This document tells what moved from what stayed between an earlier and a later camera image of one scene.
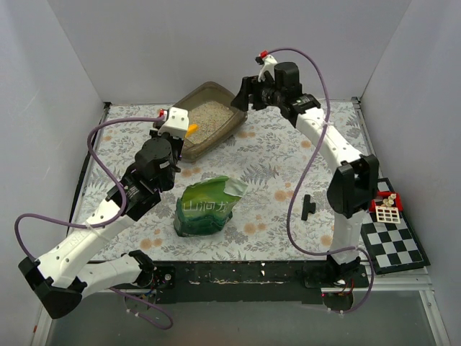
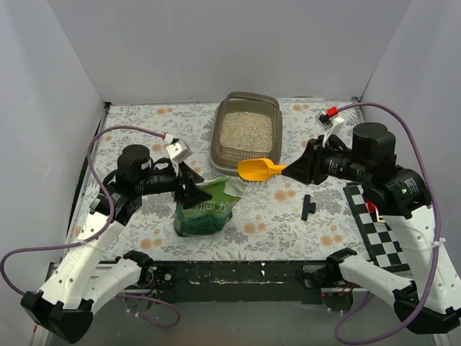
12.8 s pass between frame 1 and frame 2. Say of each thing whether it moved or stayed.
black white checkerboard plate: stayed
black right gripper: moved
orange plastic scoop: moved
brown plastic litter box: moved
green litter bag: stayed
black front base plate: stayed
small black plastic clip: stayed
